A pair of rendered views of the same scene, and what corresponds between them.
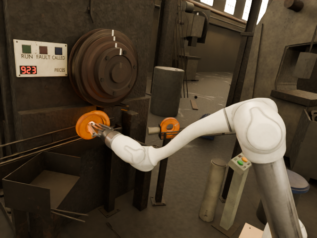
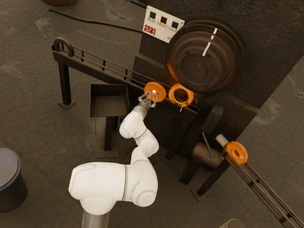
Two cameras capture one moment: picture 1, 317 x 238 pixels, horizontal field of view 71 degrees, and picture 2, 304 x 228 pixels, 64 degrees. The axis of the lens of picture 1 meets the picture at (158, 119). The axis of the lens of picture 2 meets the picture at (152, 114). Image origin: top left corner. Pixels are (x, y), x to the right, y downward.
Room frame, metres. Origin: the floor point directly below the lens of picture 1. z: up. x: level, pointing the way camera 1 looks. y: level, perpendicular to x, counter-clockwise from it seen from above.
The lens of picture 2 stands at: (0.62, -0.71, 1.96)
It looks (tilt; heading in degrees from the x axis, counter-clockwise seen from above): 49 degrees down; 63
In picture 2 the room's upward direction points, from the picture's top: 17 degrees clockwise
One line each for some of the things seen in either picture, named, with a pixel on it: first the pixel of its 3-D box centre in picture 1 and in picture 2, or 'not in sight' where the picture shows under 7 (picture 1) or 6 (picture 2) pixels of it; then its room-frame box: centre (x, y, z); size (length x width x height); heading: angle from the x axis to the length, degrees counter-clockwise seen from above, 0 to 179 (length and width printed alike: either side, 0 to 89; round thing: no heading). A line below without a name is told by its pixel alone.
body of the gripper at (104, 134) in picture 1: (106, 134); (144, 105); (1.04, 0.26, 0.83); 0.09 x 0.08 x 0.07; 50
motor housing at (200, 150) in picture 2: (146, 177); (198, 167); (1.55, 0.04, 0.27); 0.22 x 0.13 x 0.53; 139
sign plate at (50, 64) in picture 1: (43, 59); (162, 26); (1.20, 0.66, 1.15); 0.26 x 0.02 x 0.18; 139
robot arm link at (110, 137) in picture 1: (114, 140); (139, 113); (0.99, 0.20, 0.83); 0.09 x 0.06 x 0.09; 140
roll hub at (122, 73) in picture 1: (117, 72); (197, 68); (1.33, 0.28, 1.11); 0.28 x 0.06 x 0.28; 139
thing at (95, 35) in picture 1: (107, 69); (202, 60); (1.39, 0.35, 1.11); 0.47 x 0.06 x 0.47; 139
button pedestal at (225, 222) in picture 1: (234, 193); not in sight; (1.43, -0.65, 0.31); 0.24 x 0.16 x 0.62; 139
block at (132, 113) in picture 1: (129, 126); (211, 119); (1.58, 0.21, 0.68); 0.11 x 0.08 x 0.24; 49
